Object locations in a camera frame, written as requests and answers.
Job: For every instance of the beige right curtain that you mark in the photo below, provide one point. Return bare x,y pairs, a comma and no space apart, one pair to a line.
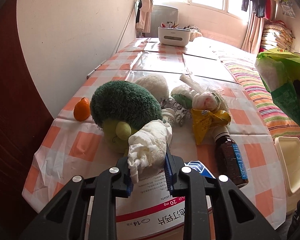
253,36

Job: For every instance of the orange peel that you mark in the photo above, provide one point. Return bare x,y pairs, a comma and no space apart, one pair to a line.
82,109

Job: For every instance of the white tissue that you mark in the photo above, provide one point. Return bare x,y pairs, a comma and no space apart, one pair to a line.
147,150

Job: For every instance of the yellow snack wrapper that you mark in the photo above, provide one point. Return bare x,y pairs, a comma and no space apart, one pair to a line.
203,120

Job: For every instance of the floral covered stool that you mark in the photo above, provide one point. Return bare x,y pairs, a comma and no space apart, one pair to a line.
194,32

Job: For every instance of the orange checkered tablecloth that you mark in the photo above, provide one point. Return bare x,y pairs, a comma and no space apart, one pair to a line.
71,147

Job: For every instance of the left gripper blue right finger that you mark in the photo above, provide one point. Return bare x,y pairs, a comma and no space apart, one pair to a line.
175,184

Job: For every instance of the green broccoli plush toy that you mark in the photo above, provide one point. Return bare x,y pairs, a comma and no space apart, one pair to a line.
121,108

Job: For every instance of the white red medicine box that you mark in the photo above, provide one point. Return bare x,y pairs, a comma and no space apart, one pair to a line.
150,212

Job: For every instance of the stack of folded quilts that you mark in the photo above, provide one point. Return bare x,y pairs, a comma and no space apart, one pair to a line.
276,34

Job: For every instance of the white pill bottle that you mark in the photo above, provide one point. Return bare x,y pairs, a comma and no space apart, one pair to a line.
168,116

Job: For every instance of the cream plastic trash bin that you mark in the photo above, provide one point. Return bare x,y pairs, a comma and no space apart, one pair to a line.
288,150

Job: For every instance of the brown syrup bottle blue label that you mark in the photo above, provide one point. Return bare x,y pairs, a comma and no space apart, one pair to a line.
228,157

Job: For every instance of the striped colourful bedspread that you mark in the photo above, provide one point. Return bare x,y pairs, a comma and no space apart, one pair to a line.
241,64

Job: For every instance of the grey air cooler appliance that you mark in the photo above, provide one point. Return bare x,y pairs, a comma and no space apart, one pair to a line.
162,14

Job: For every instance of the beige curtain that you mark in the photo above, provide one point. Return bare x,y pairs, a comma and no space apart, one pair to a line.
253,36
143,16

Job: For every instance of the silver pill blister pack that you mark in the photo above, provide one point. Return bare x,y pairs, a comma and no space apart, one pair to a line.
181,114

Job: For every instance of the beige left curtain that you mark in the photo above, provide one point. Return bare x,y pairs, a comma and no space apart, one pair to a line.
143,16

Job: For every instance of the plastic bag with wrappers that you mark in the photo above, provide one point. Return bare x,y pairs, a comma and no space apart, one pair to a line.
192,95

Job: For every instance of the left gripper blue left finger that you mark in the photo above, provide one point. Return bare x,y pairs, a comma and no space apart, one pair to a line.
124,185

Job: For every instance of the white desk organizer box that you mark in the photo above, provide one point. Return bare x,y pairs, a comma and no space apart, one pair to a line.
174,36

